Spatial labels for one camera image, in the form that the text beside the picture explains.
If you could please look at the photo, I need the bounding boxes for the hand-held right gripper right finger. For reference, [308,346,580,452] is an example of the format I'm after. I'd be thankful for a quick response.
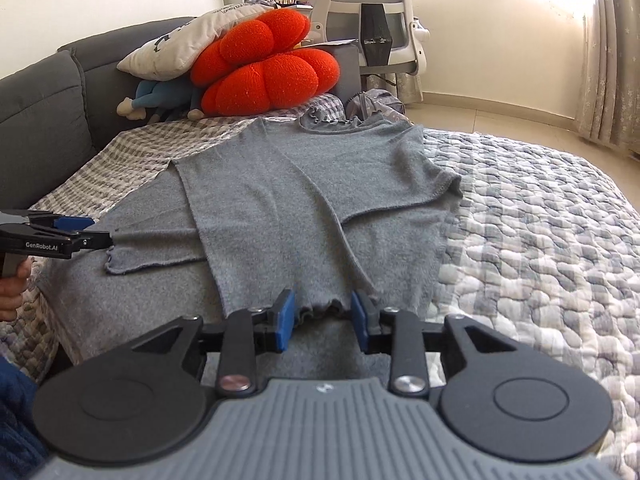
[350,290,521,396]

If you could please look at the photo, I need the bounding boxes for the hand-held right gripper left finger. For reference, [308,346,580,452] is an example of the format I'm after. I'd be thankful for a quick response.
[131,287,297,396]

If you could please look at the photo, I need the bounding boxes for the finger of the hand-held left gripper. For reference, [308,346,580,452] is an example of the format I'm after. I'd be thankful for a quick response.
[27,214,96,235]

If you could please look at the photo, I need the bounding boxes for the grey sweater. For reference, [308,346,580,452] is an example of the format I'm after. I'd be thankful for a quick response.
[40,114,463,366]

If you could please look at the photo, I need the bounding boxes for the person's left hand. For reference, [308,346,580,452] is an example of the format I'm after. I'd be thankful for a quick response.
[0,259,32,322]

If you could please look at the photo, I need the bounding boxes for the grey sofa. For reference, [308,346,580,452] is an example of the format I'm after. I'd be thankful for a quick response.
[0,16,196,211]

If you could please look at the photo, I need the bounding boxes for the blue plush toy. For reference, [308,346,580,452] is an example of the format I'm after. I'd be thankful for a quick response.
[117,79,201,122]

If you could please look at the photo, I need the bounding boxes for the person's blue jeans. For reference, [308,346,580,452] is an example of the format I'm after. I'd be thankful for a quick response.
[0,355,51,466]

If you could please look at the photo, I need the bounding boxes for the grey checked quilted bedspread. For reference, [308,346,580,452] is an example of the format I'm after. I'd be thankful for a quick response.
[0,92,640,461]

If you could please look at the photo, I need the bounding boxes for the white printed pillow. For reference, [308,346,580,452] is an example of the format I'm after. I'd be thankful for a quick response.
[116,4,271,81]

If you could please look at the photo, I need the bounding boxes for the red flower cushion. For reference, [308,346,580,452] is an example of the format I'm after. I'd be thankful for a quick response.
[190,8,342,117]

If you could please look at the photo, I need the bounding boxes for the grey bedside box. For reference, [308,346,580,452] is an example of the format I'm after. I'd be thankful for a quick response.
[295,42,362,106]

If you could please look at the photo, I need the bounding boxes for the star print curtain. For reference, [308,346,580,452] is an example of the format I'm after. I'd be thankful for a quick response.
[575,0,640,153]

